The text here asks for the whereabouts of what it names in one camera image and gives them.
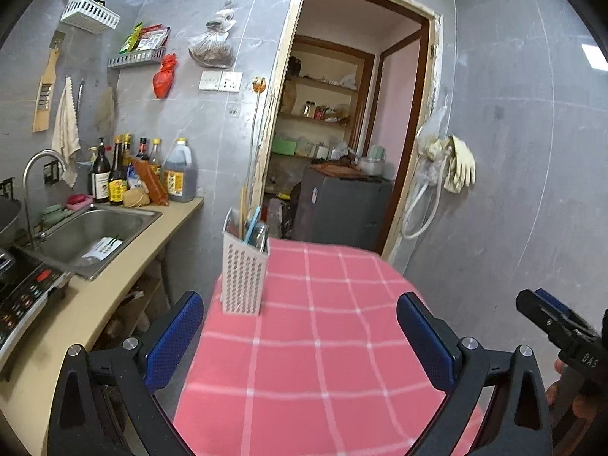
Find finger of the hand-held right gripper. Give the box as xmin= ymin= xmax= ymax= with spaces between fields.
xmin=515 ymin=289 xmax=578 ymax=344
xmin=533 ymin=288 xmax=600 ymax=331

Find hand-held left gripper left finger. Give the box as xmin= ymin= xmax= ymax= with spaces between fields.
xmin=47 ymin=291 xmax=205 ymax=456

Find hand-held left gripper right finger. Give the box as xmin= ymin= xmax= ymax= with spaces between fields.
xmin=396 ymin=292 xmax=554 ymax=456

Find white perforated utensil holder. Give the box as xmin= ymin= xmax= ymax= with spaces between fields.
xmin=222 ymin=207 xmax=271 ymax=317

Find blue-handled spoon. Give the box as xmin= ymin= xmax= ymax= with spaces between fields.
xmin=244 ymin=206 xmax=261 ymax=244

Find person's right hand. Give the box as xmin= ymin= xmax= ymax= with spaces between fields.
xmin=545 ymin=358 xmax=608 ymax=421

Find pink checked tablecloth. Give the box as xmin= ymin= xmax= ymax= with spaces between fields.
xmin=173 ymin=238 xmax=485 ymax=456

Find steel sink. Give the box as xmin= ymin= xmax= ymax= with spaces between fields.
xmin=14 ymin=204 xmax=163 ymax=281

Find beige paper bag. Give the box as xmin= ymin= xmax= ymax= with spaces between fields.
xmin=123 ymin=187 xmax=152 ymax=209

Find orange snack packet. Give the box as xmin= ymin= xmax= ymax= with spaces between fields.
xmin=130 ymin=158 xmax=170 ymax=207

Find cream rubber gloves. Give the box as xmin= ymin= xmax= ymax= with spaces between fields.
xmin=443 ymin=134 xmax=477 ymax=195

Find black induction cooktop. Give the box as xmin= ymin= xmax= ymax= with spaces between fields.
xmin=0 ymin=247 xmax=72 ymax=358

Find grey cabinet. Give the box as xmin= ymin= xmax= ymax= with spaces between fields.
xmin=291 ymin=166 xmax=395 ymax=255

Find large oil jug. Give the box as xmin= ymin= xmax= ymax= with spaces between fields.
xmin=162 ymin=138 xmax=197 ymax=203

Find yellow-label soy sauce bottle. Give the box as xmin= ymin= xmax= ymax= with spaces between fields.
xmin=108 ymin=135 xmax=128 ymax=206

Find brown pump bottle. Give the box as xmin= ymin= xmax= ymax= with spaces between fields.
xmin=88 ymin=138 xmax=111 ymax=204

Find metal pot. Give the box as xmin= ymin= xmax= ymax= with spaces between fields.
xmin=356 ymin=156 xmax=386 ymax=177

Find clear hanging plastic bag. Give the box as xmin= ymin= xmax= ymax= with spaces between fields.
xmin=416 ymin=104 xmax=450 ymax=163

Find metal faucet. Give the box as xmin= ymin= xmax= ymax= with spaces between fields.
xmin=23 ymin=149 xmax=69 ymax=248

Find white hanging towel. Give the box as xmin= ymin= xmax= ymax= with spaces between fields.
xmin=51 ymin=76 xmax=83 ymax=189

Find beige hanging scrubber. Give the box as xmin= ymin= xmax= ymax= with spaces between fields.
xmin=94 ymin=84 xmax=117 ymax=134

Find white ceiling light panel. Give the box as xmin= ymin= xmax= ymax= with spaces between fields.
xmin=581 ymin=43 xmax=608 ymax=70

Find red plastic bag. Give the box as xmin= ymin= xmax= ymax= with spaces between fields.
xmin=152 ymin=53 xmax=179 ymax=100

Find wooden shelf unit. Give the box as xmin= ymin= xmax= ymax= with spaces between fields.
xmin=272 ymin=35 xmax=376 ymax=163

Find wooden grater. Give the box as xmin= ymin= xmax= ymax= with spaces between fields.
xmin=32 ymin=31 xmax=67 ymax=133

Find clear bag of dried goods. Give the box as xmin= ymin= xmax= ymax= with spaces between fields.
xmin=188 ymin=2 xmax=236 ymax=68

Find red seasoning packet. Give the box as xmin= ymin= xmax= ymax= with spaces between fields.
xmin=138 ymin=26 xmax=171 ymax=52

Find green seasoning packet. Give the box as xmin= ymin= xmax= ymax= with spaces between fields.
xmin=119 ymin=22 xmax=144 ymax=55

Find white hose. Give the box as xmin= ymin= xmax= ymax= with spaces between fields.
xmin=400 ymin=160 xmax=445 ymax=241

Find thin power cable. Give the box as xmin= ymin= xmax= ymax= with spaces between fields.
xmin=246 ymin=90 xmax=261 ymax=192

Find wooden door frame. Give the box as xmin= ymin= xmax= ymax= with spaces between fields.
xmin=240 ymin=0 xmax=443 ymax=267

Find grey wall shelf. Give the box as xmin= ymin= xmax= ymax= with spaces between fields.
xmin=107 ymin=47 xmax=167 ymax=70

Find white wall basket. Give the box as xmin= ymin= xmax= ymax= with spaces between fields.
xmin=60 ymin=0 xmax=121 ymax=35

